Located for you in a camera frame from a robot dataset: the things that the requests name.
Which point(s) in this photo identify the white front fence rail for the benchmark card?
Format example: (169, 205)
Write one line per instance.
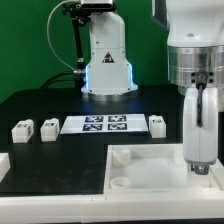
(97, 208)

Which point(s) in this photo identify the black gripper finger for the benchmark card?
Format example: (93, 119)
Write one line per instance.
(200, 169)

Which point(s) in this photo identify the white left fence piece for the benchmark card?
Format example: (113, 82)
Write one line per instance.
(4, 165)

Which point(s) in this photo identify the white square tabletop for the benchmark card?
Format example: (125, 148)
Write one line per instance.
(152, 168)

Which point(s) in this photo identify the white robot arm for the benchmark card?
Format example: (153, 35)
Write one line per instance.
(195, 48)

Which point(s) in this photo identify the white marker sheet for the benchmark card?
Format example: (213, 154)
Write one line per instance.
(104, 124)

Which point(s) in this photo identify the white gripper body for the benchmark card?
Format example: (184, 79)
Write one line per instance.
(200, 144)

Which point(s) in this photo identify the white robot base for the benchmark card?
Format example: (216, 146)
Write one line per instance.
(108, 75)

